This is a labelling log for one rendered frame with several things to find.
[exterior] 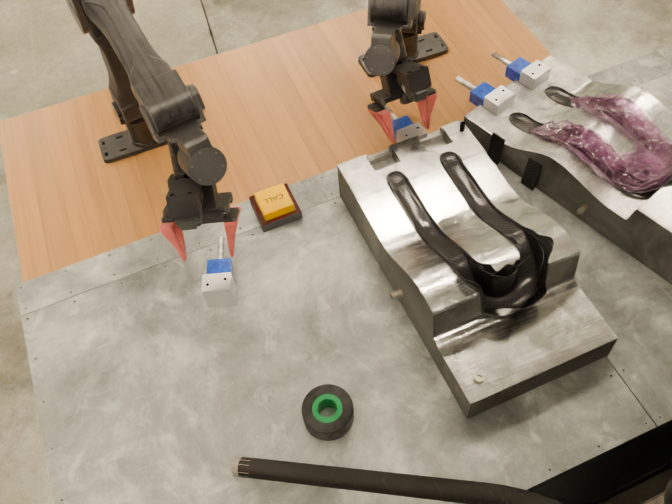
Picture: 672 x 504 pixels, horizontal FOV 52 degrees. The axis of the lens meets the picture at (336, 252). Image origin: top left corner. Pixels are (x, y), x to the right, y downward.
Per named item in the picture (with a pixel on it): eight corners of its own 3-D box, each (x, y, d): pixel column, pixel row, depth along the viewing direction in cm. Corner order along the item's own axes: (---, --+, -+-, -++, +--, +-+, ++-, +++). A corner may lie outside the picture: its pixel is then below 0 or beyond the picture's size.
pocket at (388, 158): (365, 167, 131) (364, 154, 128) (390, 158, 132) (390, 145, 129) (375, 184, 128) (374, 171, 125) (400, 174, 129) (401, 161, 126)
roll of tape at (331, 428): (363, 409, 109) (363, 400, 106) (335, 451, 105) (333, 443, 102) (322, 383, 112) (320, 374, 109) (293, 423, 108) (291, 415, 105)
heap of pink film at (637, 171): (521, 136, 132) (528, 106, 126) (580, 91, 138) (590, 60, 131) (636, 214, 120) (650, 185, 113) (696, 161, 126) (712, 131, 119)
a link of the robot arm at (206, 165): (244, 169, 100) (212, 92, 94) (190, 195, 98) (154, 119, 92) (219, 151, 109) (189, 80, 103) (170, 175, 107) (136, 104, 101)
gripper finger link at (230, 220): (243, 263, 110) (234, 209, 106) (199, 267, 110) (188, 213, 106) (247, 245, 116) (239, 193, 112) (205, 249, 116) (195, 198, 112)
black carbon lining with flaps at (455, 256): (380, 183, 126) (379, 147, 118) (457, 154, 129) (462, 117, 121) (475, 336, 107) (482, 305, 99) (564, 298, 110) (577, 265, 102)
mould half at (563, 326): (339, 195, 134) (335, 147, 123) (457, 151, 139) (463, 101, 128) (466, 419, 107) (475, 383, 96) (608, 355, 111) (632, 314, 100)
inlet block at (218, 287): (211, 247, 129) (204, 230, 124) (237, 245, 129) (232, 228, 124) (208, 307, 121) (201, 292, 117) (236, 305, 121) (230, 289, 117)
